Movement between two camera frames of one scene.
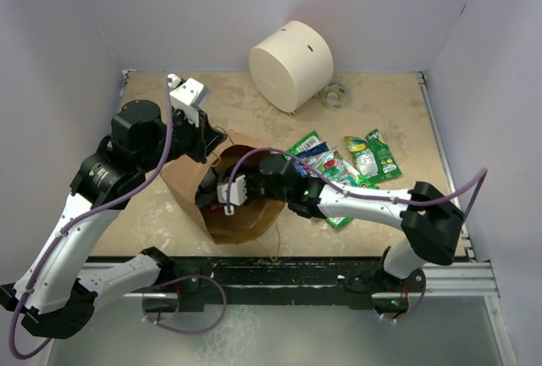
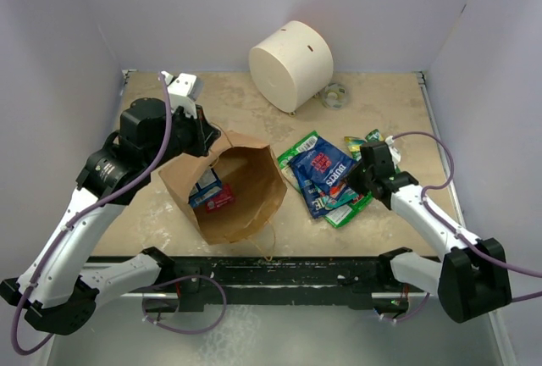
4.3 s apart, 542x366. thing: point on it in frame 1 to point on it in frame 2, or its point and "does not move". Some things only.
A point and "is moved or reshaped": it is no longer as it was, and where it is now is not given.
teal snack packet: [334, 166] is moved or reshaped
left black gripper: [205, 140] does not move
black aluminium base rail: [302, 282] does not move
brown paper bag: [249, 222] does not move
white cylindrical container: [292, 66] does not move
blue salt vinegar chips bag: [300, 166] is moved or reshaped
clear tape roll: [335, 96] does not move
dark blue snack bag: [206, 195] to [323, 165]
